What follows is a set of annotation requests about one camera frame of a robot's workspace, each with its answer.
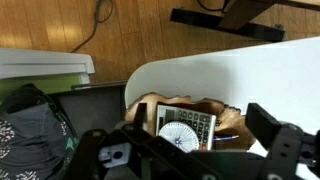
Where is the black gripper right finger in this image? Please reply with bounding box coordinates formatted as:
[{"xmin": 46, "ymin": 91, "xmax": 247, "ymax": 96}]
[{"xmin": 245, "ymin": 102, "xmax": 305, "ymax": 180}]

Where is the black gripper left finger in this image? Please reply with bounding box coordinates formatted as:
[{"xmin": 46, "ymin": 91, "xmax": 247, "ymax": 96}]
[{"xmin": 133, "ymin": 102, "xmax": 148, "ymax": 132}]

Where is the white round protractor disc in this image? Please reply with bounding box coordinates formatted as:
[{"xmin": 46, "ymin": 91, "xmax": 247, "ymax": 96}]
[{"xmin": 157, "ymin": 121, "xmax": 200, "ymax": 154}]

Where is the brown wooden bowl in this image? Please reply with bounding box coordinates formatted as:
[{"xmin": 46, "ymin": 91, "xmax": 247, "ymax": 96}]
[{"xmin": 124, "ymin": 92, "xmax": 257, "ymax": 151}]

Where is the blue pen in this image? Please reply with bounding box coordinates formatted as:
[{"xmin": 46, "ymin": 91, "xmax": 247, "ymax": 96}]
[{"xmin": 213, "ymin": 134, "xmax": 240, "ymax": 141}]

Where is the dark grey bench seat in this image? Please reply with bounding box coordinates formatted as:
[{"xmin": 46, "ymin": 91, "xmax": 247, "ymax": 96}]
[{"xmin": 49, "ymin": 83, "xmax": 129, "ymax": 141}]

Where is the grey calculator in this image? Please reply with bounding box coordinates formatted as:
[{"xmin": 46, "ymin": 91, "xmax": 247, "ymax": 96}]
[{"xmin": 154, "ymin": 104, "xmax": 218, "ymax": 152}]

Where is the dark flower patterned cushion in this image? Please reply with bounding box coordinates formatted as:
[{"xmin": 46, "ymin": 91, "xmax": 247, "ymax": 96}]
[{"xmin": 0, "ymin": 83, "xmax": 81, "ymax": 180}]

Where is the white storage bin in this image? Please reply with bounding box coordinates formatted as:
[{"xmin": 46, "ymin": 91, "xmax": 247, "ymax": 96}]
[{"xmin": 0, "ymin": 48, "xmax": 96, "ymax": 81}]

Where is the black stand base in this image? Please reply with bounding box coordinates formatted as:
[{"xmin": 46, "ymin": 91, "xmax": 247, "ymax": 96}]
[{"xmin": 169, "ymin": 0, "xmax": 320, "ymax": 43}]

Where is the black floor cable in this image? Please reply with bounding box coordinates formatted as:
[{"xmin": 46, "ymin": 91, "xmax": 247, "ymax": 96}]
[{"xmin": 69, "ymin": 0, "xmax": 114, "ymax": 54}]

